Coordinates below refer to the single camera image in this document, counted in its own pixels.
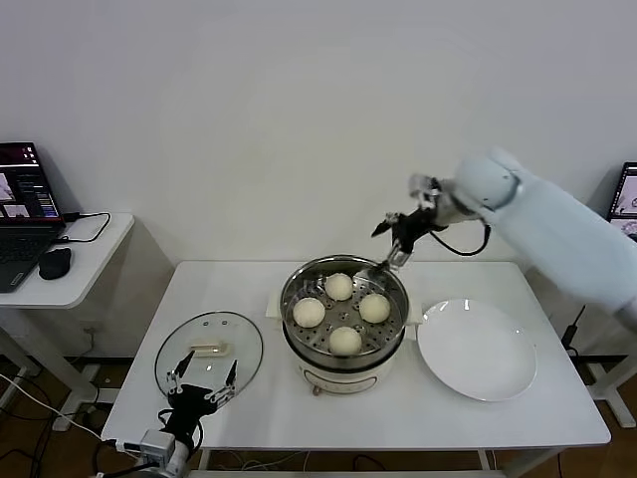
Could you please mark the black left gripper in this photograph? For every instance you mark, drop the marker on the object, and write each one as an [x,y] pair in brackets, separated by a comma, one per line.
[189,406]

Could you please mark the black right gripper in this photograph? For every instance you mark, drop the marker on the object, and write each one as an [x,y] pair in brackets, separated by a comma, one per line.
[415,226]

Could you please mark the round glass pot lid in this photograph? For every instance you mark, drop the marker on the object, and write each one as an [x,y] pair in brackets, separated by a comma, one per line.
[209,344]

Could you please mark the white steamed baozi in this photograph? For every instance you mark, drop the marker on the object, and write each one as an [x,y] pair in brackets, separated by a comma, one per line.
[308,313]
[345,341]
[337,287]
[374,308]

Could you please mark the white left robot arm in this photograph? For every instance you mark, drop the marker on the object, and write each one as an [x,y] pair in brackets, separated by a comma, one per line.
[176,465]

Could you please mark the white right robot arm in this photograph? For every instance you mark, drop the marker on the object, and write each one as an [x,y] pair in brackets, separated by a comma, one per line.
[547,219]

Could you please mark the stainless steel steamer basket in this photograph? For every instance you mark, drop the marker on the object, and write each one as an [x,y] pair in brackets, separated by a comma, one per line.
[342,314]

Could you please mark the white round plate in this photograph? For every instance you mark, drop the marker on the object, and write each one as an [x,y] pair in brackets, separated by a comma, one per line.
[473,348]

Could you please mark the cream electric cooking pot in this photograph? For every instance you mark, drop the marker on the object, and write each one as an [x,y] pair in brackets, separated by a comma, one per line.
[338,381]

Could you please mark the white side table with mouse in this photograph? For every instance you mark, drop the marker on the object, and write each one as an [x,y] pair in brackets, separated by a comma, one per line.
[89,279]

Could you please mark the black computer mouse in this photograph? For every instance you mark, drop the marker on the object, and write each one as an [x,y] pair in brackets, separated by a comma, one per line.
[54,264]

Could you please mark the black laptop purple screen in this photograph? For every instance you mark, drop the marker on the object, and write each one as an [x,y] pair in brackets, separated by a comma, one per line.
[20,249]

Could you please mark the grey laptop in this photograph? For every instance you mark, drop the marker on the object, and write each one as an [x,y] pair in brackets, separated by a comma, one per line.
[628,194]

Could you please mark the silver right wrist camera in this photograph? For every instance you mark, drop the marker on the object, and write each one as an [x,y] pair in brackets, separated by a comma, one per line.
[425,186]

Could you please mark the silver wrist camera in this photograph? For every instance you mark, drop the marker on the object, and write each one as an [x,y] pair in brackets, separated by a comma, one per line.
[154,444]
[425,186]

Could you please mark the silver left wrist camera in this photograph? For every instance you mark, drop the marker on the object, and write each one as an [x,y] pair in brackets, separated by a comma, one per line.
[154,444]

